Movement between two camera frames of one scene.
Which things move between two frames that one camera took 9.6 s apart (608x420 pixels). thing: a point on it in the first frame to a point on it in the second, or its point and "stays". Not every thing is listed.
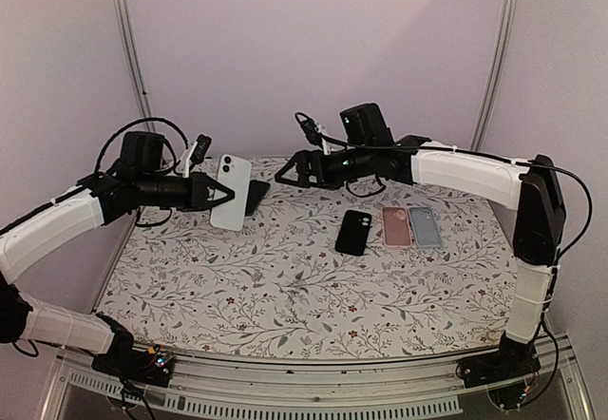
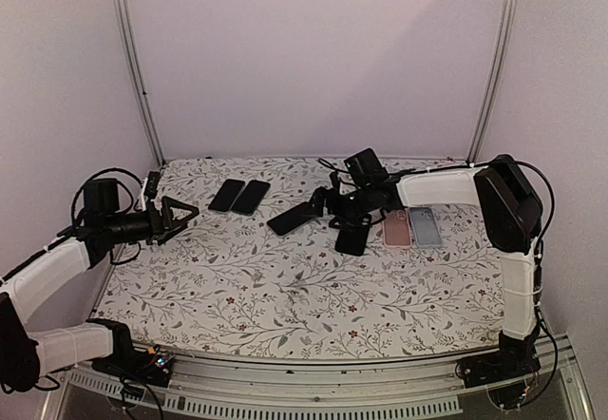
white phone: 234,173 to 292,219
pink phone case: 396,230 stays
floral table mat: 317,272 stays
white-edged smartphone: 257,189 stays
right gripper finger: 304,161 to 321,200
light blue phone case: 426,227 stays
